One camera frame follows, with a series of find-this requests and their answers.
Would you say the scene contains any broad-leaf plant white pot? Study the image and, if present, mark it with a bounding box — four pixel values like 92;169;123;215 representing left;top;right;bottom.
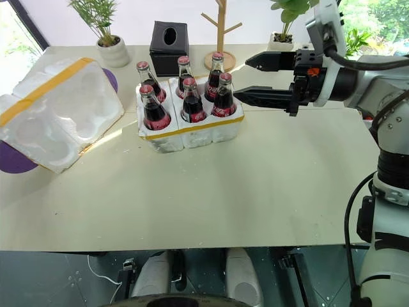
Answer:
267;0;320;52

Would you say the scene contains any black window frame bar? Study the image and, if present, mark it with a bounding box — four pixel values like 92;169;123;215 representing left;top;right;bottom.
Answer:
8;0;50;52

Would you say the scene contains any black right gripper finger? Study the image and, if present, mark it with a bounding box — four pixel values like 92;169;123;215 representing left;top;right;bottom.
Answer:
233;86;293;111
245;51;284;73

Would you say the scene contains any white foam taped box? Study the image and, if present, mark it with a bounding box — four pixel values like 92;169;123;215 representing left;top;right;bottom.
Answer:
0;56;125;175

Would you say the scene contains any thin white cable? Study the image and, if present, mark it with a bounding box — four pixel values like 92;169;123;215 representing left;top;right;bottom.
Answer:
87;254;124;307

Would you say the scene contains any white rounded shell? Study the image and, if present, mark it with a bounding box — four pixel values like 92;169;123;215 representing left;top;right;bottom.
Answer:
224;248;265;307
131;251;172;300

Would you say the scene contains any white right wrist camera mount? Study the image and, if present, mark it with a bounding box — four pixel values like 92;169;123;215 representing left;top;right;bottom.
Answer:
304;0;348;107

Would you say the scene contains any glass cola bottle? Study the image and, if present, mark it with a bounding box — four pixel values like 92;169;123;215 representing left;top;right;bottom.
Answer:
135;61;167;103
180;77;207;124
204;52;226;103
210;72;238;118
139;84;173;131
174;56;196;98

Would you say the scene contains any black tissue box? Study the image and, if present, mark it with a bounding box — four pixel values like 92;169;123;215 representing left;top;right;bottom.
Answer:
149;20;189;78

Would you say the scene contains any white foam crate yellow tape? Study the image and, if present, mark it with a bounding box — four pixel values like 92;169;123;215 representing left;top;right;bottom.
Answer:
135;75;246;155

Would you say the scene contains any thin-leaf plant ribbed white pot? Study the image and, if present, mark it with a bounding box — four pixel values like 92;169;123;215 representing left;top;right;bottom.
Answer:
67;0;132;69

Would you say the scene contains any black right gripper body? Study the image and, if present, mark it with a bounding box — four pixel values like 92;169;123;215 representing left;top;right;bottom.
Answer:
281;48;327;118

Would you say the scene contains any wooden tree-shaped stand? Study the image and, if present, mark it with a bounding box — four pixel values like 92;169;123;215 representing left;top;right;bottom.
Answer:
200;0;243;73

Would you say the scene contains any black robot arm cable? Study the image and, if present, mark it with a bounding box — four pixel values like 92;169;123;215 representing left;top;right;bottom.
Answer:
343;170;378;307
321;28;409;70

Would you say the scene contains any small green leafy plant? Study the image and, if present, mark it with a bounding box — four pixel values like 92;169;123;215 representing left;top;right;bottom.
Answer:
344;28;373;60

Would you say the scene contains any purple round mat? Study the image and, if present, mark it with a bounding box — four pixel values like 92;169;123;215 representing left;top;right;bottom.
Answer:
0;140;40;175
102;67;120;97

